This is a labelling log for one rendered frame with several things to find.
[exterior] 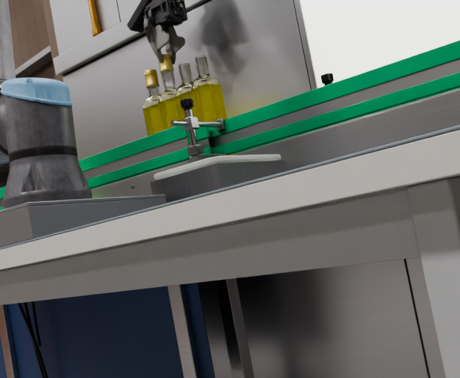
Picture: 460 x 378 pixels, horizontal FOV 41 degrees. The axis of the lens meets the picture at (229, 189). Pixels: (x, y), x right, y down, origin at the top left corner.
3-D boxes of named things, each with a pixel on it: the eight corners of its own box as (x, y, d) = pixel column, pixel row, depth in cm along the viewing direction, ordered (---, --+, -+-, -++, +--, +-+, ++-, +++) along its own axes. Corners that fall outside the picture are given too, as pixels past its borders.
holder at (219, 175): (307, 196, 128) (299, 159, 129) (225, 207, 107) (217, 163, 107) (242, 210, 139) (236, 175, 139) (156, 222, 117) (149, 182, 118)
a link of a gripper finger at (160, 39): (166, 53, 152) (164, 19, 153) (150, 61, 155) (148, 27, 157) (175, 56, 154) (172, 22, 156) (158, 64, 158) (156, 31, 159)
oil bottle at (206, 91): (236, 158, 150) (219, 73, 152) (220, 159, 146) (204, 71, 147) (218, 163, 154) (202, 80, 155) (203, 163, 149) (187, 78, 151)
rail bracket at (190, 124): (232, 152, 142) (222, 100, 143) (182, 154, 129) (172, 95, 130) (222, 155, 144) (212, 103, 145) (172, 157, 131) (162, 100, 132)
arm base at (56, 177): (28, 205, 97) (21, 143, 98) (-11, 216, 108) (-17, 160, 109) (109, 199, 108) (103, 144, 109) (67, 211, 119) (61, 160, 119)
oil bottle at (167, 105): (200, 168, 157) (185, 87, 159) (186, 169, 153) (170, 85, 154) (184, 172, 161) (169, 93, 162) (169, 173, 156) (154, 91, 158)
